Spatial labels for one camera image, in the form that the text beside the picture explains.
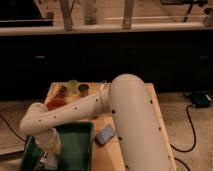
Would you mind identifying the black cable left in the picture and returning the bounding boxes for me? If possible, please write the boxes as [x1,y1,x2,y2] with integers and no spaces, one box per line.
[0,114,28,144]

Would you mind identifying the white utensil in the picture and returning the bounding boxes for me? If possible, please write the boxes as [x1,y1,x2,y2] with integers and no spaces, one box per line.
[98,80,107,93]

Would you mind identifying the green plastic tray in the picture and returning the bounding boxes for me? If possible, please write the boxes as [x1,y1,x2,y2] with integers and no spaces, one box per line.
[19,122,94,171]

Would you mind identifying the black cable right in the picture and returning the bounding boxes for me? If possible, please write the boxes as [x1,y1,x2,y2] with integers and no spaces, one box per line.
[169,103,198,171]

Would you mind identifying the wooden chair legs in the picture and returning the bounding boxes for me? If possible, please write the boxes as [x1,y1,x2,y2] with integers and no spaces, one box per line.
[59,0,134,31]

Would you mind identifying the dark blue sponge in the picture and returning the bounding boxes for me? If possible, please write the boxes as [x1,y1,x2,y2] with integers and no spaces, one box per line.
[95,124,116,146]

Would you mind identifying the dark cabinet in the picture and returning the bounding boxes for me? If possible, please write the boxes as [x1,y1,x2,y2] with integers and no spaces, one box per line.
[0,30,213,100]

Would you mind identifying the green plastic cup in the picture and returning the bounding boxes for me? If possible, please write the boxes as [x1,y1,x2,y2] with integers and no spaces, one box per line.
[67,80,78,94]

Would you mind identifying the dark blue floor device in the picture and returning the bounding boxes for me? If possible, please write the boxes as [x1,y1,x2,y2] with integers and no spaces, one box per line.
[190,92,211,108]

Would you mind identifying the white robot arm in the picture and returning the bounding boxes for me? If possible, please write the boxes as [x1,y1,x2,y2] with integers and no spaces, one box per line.
[20,74,172,171]

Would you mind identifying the dark brown cup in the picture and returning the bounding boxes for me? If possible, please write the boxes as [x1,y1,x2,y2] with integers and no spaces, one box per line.
[78,84,89,97]

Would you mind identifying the black cable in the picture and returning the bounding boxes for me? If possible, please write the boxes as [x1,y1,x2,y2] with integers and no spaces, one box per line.
[169,103,198,171]
[0,114,28,144]

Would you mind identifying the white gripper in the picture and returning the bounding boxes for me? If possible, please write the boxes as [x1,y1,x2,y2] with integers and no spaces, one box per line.
[35,128,62,155]

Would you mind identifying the metal fork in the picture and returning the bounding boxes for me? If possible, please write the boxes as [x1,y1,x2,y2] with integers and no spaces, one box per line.
[34,153,47,171]

